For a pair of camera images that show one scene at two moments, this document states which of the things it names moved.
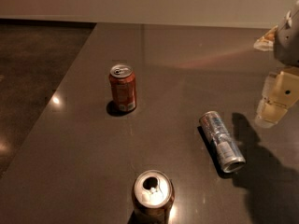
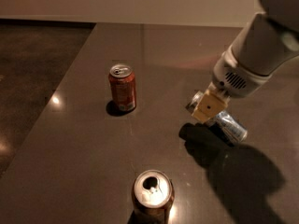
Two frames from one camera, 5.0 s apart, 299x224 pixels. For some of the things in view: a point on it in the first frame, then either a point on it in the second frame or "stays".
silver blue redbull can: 222,143 -> 227,125
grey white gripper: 288,44 -> 234,77
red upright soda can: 123,83 stays
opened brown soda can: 152,194 stays
